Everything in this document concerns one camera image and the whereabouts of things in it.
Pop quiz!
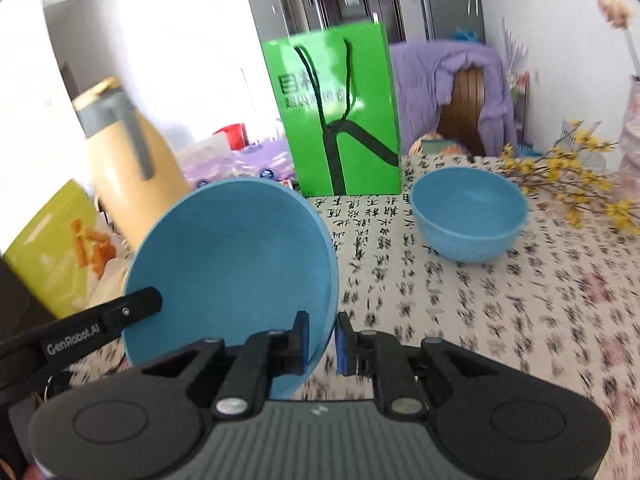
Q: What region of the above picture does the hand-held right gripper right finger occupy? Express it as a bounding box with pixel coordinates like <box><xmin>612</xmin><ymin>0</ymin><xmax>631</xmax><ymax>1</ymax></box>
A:
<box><xmin>336</xmin><ymin>311</ymin><xmax>507</xmax><ymax>418</ymax></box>

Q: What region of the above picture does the blue bowl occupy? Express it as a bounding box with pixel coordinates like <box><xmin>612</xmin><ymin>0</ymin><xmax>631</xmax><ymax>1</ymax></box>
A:
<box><xmin>411</xmin><ymin>167</ymin><xmax>530</xmax><ymax>263</ymax></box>
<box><xmin>122</xmin><ymin>176</ymin><xmax>340</xmax><ymax>401</ymax></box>

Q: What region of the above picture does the clear plastic bag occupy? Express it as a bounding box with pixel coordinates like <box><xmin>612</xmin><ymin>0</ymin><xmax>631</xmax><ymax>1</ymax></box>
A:
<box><xmin>177</xmin><ymin>135</ymin><xmax>236</xmax><ymax>181</ymax></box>

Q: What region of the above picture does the red container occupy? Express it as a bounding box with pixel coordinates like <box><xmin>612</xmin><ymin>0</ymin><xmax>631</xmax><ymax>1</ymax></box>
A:
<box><xmin>214</xmin><ymin>124</ymin><xmax>246</xmax><ymax>151</ymax></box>

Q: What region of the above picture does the yellow-green snack box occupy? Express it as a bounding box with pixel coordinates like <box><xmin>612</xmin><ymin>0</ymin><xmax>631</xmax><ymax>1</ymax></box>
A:
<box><xmin>2</xmin><ymin>180</ymin><xmax>125</xmax><ymax>318</ymax></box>

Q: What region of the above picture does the yellow thermos jug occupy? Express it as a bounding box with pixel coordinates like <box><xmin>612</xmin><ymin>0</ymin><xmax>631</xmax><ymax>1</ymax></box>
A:
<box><xmin>71</xmin><ymin>76</ymin><xmax>193</xmax><ymax>256</ymax></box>

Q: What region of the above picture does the green paper bag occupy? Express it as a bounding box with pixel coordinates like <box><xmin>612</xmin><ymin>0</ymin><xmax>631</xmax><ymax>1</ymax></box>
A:
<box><xmin>260</xmin><ymin>22</ymin><xmax>402</xmax><ymax>197</ymax></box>

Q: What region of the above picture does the purple cloth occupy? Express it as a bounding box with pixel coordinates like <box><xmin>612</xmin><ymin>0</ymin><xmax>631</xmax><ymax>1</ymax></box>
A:
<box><xmin>389</xmin><ymin>40</ymin><xmax>518</xmax><ymax>158</ymax></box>

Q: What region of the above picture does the yellow flower branch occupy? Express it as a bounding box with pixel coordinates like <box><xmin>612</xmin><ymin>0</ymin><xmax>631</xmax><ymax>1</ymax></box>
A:
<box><xmin>500</xmin><ymin>120</ymin><xmax>640</xmax><ymax>236</ymax></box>

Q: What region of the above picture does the grey refrigerator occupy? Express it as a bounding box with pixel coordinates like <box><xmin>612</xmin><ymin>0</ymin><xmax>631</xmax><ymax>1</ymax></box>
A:
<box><xmin>415</xmin><ymin>0</ymin><xmax>486</xmax><ymax>46</ymax></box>

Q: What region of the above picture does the printed tablecloth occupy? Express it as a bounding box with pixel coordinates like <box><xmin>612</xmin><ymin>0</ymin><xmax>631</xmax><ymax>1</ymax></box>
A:
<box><xmin>90</xmin><ymin>152</ymin><xmax>640</xmax><ymax>480</ymax></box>

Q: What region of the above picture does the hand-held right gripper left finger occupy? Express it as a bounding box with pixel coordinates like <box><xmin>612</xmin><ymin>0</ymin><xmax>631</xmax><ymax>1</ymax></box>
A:
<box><xmin>141</xmin><ymin>310</ymin><xmax>312</xmax><ymax>420</ymax></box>

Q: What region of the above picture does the black paper bag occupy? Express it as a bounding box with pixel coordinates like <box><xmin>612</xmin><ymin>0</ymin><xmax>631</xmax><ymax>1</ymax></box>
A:
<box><xmin>0</xmin><ymin>255</ymin><xmax>58</xmax><ymax>343</ymax></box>

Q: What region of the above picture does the pink ribbed vase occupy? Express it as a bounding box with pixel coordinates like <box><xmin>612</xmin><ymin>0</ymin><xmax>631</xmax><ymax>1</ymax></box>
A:
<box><xmin>617</xmin><ymin>75</ymin><xmax>640</xmax><ymax>196</ymax></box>

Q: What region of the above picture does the wooden chair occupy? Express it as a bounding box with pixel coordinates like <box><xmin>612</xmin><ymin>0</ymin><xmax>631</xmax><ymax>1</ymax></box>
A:
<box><xmin>437</xmin><ymin>67</ymin><xmax>488</xmax><ymax>157</ymax></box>

